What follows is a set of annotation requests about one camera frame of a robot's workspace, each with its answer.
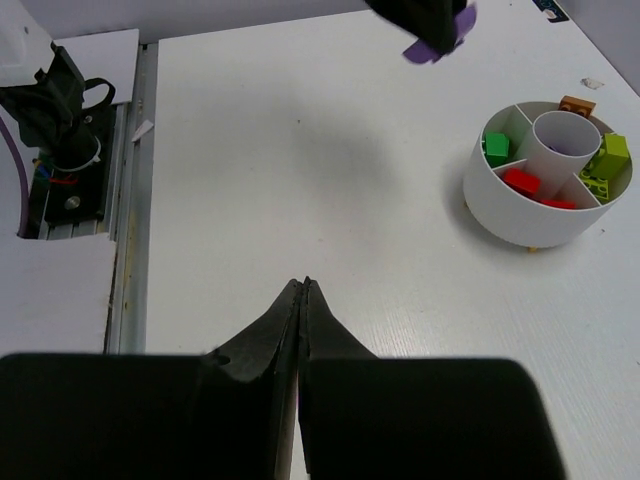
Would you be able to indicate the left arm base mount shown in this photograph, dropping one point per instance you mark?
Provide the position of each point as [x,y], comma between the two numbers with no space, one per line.
[71,121]

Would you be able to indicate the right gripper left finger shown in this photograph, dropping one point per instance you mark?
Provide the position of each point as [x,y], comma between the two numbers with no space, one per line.
[225,414]

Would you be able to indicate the purple lego brick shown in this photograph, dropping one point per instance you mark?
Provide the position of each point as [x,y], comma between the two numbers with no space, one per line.
[441,28]

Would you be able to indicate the red lego brick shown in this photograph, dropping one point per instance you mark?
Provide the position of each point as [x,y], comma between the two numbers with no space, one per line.
[523,183]
[558,204]

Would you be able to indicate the lime green lego brick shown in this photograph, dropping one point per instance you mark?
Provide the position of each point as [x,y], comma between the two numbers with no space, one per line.
[611,158]

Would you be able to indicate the olive green lego brick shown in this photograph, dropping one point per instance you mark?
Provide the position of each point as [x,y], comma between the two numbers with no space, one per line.
[598,187]

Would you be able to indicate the white round divided container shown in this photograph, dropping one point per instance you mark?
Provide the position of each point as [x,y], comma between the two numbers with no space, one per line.
[555,147]

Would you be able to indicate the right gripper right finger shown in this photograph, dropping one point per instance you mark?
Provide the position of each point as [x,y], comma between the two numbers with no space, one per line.
[366,417]

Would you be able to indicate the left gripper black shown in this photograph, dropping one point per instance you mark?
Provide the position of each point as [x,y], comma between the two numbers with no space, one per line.
[396,12]

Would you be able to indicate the aluminium table frame rail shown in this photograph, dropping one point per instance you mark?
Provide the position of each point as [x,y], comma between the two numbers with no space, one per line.
[130,210]

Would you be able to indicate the orange lego plate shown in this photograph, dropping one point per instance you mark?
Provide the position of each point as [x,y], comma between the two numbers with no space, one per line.
[581,107]

